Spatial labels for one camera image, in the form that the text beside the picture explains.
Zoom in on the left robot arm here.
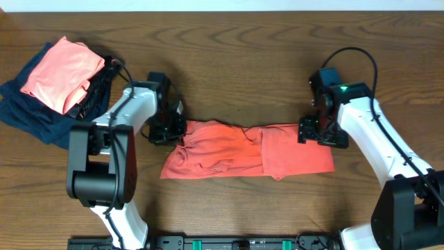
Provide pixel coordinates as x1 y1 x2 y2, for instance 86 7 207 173
67 72 186 249

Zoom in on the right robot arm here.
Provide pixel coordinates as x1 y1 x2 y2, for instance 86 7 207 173
298 67 443 249

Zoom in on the folded pink shirt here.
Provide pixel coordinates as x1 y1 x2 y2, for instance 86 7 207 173
20 37 105 115

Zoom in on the folded black patterned garment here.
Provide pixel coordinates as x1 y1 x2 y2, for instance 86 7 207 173
65 56 121 121

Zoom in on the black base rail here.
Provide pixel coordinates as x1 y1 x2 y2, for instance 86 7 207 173
67 233 343 250

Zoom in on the red printed t-shirt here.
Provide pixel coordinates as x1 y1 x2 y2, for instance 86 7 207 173
160 121 335 181

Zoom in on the folded navy blue garment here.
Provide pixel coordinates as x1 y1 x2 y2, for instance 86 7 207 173
1 42 94 149

